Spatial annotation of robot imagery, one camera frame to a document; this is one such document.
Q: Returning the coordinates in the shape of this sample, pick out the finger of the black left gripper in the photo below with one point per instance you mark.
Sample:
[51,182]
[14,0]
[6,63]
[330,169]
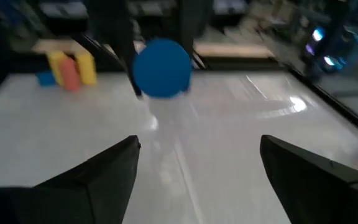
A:
[190,87]
[136,81]

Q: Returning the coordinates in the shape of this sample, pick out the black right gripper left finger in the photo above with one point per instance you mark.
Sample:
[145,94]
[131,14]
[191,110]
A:
[73,199]

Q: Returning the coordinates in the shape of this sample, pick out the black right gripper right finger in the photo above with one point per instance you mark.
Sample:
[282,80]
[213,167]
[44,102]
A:
[322,199]

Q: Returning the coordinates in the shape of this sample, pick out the blue cylinder block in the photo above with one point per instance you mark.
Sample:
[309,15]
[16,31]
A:
[162,68]

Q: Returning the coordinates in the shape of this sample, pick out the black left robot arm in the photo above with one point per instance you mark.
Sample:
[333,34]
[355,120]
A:
[110,25]

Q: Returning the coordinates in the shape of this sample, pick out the red cylinder block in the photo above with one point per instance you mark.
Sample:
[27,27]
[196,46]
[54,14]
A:
[70,74]

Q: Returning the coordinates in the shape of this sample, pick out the computer with blue lights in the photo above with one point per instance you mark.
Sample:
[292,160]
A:
[331,53]

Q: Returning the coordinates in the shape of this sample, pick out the black aluminium table frame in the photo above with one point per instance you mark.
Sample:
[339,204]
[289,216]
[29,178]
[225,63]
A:
[328,99]

